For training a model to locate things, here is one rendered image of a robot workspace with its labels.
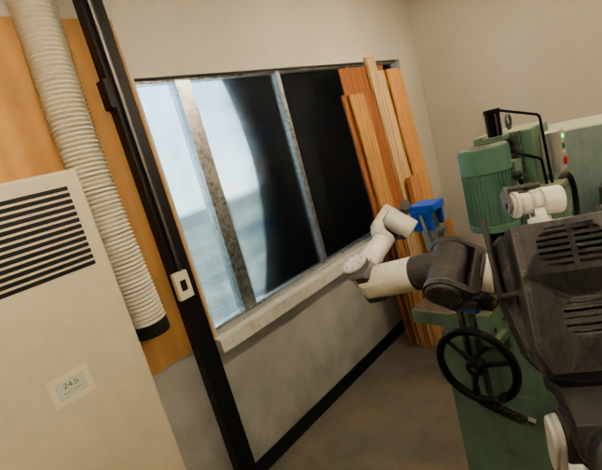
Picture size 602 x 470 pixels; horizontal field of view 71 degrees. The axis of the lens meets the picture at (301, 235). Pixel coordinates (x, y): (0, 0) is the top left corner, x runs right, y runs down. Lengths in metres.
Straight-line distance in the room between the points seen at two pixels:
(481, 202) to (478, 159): 0.16
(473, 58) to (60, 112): 3.30
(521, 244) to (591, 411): 0.32
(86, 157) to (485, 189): 1.46
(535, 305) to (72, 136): 1.57
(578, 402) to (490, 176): 0.86
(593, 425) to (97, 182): 1.63
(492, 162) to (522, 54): 2.51
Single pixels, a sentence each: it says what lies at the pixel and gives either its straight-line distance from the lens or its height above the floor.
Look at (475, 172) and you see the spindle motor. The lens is 1.63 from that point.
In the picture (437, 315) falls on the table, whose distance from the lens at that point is 1.82.
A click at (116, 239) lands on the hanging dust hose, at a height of 1.51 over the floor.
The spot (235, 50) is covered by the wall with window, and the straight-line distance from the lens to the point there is 2.59.
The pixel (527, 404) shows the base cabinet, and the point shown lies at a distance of 1.87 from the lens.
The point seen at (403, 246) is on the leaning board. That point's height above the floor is 0.79.
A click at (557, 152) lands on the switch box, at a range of 1.91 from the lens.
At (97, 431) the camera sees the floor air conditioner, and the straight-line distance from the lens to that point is 1.75.
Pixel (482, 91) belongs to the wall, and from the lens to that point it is 4.16.
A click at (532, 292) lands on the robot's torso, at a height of 1.31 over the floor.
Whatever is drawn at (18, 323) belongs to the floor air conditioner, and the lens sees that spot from 1.59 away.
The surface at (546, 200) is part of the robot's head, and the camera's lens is 1.13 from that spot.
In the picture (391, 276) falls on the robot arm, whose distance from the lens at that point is 1.13.
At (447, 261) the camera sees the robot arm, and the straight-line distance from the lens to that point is 1.05.
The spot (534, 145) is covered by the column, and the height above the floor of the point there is 1.45.
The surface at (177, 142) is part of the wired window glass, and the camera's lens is 2.29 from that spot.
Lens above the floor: 1.68
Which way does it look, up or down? 12 degrees down
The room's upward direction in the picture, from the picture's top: 15 degrees counter-clockwise
